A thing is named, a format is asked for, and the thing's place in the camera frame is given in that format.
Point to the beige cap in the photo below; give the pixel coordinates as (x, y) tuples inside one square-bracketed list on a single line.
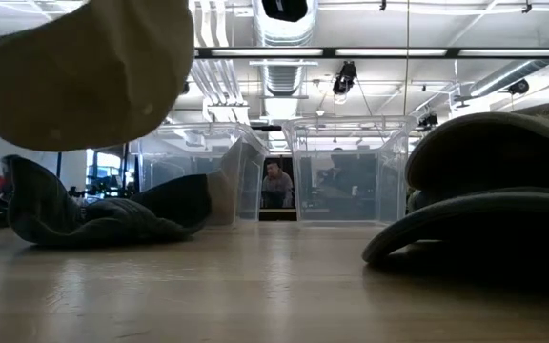
[(223, 190), (88, 71)]

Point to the dark grey cap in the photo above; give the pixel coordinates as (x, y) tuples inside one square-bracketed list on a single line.
[(112, 219)]

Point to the black mounted camera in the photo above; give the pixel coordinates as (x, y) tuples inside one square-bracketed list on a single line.
[(345, 78)]

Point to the person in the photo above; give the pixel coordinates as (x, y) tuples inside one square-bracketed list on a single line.
[(277, 186)]

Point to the silver ventilation duct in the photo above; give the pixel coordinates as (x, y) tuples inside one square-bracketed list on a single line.
[(284, 76)]

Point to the black vertical post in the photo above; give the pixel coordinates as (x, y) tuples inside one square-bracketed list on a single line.
[(59, 171)]

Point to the olive green cap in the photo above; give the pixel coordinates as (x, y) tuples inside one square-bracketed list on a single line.
[(494, 157)]

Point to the black dome ceiling camera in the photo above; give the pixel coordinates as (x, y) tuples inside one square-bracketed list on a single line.
[(519, 87)]

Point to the clear plastic bin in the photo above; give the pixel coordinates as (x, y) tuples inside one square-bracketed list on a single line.
[(184, 152), (351, 190)]

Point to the black table edge rail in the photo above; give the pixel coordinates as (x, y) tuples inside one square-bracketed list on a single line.
[(277, 215)]

